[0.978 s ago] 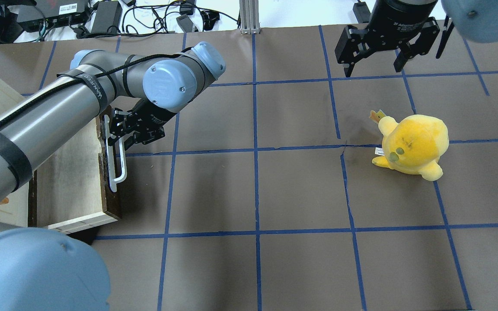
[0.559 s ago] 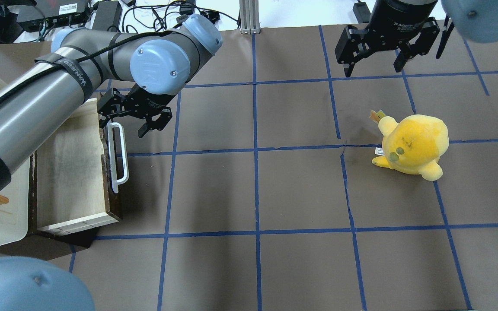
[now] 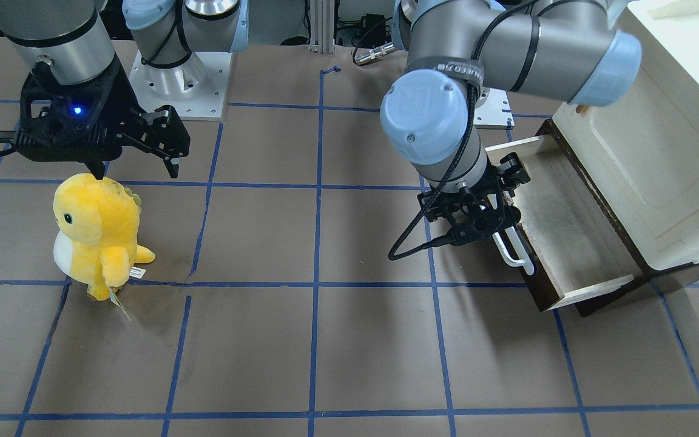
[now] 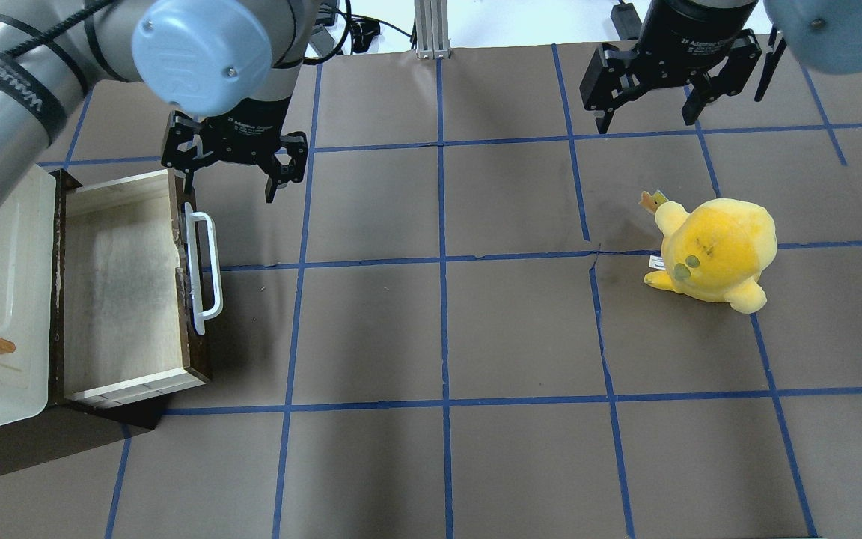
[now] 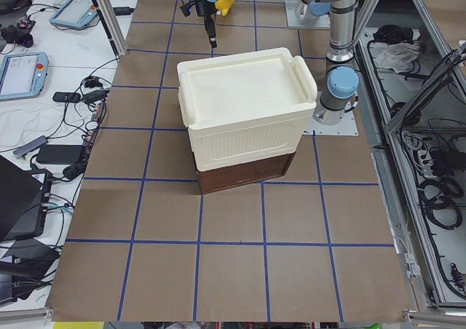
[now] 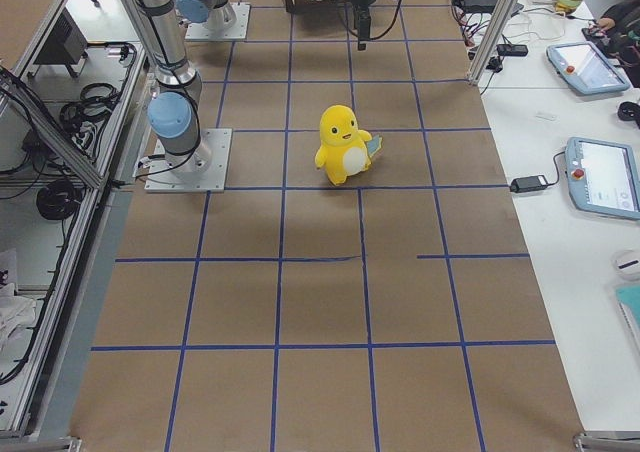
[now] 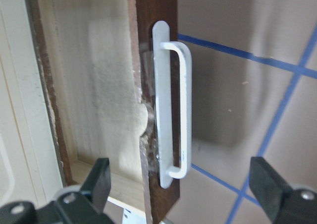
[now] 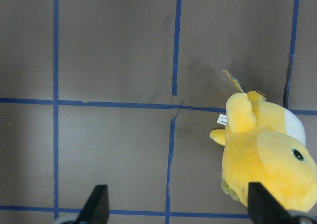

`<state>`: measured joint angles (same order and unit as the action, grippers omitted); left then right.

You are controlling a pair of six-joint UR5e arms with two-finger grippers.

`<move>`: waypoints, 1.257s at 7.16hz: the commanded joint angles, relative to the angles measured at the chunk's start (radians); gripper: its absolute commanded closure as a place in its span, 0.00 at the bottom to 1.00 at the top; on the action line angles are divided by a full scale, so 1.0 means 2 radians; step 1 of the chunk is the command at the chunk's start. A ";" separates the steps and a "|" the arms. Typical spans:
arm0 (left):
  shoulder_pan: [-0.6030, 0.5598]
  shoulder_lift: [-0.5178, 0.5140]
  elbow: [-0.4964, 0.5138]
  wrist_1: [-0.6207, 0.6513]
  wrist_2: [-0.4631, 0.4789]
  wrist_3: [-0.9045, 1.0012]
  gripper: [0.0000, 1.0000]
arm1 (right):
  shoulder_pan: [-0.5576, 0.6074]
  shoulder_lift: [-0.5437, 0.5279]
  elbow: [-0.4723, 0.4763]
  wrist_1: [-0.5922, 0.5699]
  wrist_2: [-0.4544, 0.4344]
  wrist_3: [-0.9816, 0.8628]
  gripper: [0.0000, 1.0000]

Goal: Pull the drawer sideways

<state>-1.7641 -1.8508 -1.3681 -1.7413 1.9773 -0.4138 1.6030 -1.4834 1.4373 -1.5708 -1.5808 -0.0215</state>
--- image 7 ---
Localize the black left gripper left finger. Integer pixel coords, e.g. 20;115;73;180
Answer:
79;158;111;212

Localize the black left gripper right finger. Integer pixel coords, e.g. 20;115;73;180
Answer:
249;157;293;217

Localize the dark brown wooden drawer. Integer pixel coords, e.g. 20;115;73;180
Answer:
26;0;180;224

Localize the white drawer handle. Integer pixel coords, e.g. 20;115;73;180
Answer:
152;21;192;189

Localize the cream plastic storage box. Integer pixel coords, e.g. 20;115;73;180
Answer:
0;0;63;206

